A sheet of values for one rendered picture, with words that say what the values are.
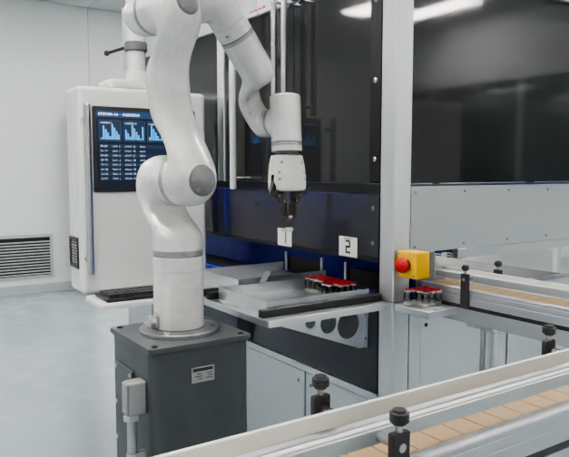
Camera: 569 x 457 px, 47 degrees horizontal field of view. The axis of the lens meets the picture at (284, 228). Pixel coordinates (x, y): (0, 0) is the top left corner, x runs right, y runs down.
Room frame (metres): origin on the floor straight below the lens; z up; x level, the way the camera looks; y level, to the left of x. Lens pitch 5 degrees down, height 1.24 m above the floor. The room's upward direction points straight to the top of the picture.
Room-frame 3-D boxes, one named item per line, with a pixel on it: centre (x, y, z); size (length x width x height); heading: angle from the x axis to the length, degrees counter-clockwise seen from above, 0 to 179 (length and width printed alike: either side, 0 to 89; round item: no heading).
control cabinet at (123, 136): (2.51, 0.57, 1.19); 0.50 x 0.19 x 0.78; 122
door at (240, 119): (2.38, 0.10, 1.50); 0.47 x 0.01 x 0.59; 34
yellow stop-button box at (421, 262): (1.74, -0.36, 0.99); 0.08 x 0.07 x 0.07; 124
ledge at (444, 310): (1.75, -0.40, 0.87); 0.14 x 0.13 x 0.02; 124
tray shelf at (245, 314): (1.98, 0.04, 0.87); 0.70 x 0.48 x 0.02; 34
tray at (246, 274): (2.16, 0.07, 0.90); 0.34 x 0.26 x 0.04; 124
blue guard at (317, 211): (2.63, 0.27, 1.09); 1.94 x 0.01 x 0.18; 34
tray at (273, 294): (1.82, -0.03, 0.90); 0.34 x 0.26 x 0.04; 124
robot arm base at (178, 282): (1.54, 0.25, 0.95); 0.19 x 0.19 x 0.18
